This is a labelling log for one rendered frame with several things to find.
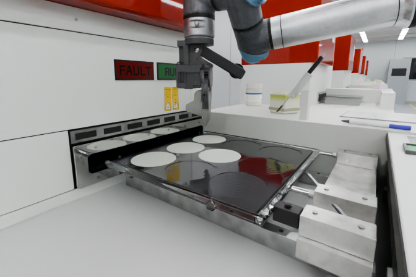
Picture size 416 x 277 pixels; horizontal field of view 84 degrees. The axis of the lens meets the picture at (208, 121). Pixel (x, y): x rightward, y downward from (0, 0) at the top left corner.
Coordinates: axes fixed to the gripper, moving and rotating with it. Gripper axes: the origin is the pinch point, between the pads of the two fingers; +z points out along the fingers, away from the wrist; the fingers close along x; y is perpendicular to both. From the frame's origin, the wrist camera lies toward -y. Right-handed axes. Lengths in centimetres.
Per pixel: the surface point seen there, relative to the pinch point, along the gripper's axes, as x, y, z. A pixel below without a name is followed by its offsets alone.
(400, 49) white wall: -1090, -727, -135
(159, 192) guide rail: 13.2, 9.1, 13.4
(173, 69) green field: -11.0, 11.7, -13.4
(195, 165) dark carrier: 12.3, 1.3, 7.3
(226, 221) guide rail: 21.5, -5.6, 13.6
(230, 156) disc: 5.6, -6.0, 7.2
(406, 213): 37.2, -22.2, 1.2
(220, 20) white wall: -303, 17, -96
